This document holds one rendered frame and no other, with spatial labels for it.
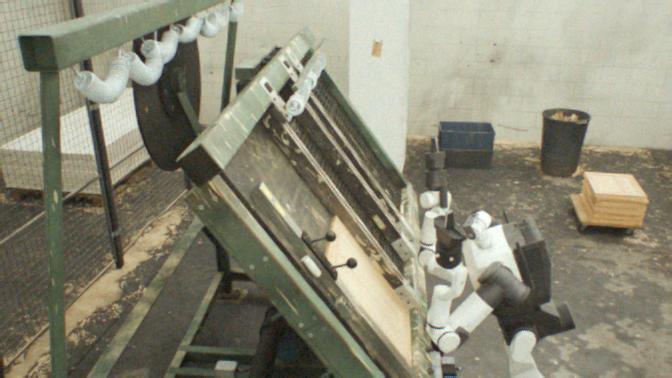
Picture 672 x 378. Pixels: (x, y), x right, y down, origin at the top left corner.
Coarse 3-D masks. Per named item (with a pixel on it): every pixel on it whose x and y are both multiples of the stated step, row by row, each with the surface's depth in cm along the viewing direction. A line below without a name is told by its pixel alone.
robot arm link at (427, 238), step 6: (426, 222) 255; (426, 228) 256; (432, 228) 255; (420, 234) 259; (426, 234) 257; (432, 234) 256; (420, 240) 260; (426, 240) 257; (432, 240) 258; (420, 246) 259; (426, 246) 258; (432, 246) 259; (420, 252) 258
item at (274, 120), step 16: (272, 96) 229; (304, 96) 230; (272, 112) 232; (272, 128) 234; (288, 128) 238; (288, 144) 237; (304, 160) 239; (304, 176) 242; (320, 176) 241; (320, 192) 244; (336, 192) 247; (336, 208) 246; (352, 224) 249; (368, 240) 251; (368, 256) 254; (384, 256) 256; (400, 288) 259; (416, 304) 262
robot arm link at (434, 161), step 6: (426, 156) 245; (432, 156) 244; (438, 156) 247; (444, 156) 251; (426, 162) 248; (432, 162) 246; (438, 162) 247; (426, 168) 249; (432, 168) 247; (438, 168) 248; (426, 174) 249; (432, 174) 247; (438, 174) 246; (444, 174) 248; (426, 180) 249; (432, 180) 247; (438, 180) 247
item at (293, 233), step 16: (256, 192) 192; (272, 208) 194; (288, 224) 196; (288, 240) 198; (304, 256) 200; (336, 288) 205; (352, 304) 207; (368, 320) 211; (368, 336) 212; (384, 336) 216; (384, 352) 214; (400, 368) 216
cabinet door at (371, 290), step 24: (336, 216) 247; (336, 240) 232; (336, 264) 219; (360, 264) 242; (360, 288) 228; (384, 288) 251; (384, 312) 236; (408, 312) 261; (408, 336) 244; (408, 360) 230
